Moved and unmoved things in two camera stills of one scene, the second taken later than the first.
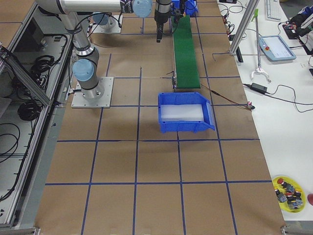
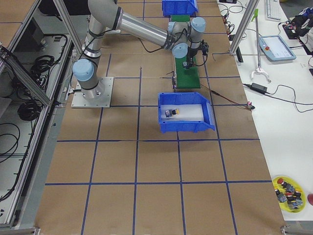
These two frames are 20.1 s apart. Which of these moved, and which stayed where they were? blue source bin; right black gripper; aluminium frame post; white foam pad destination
Moved: right black gripper
Stayed: blue source bin; white foam pad destination; aluminium frame post
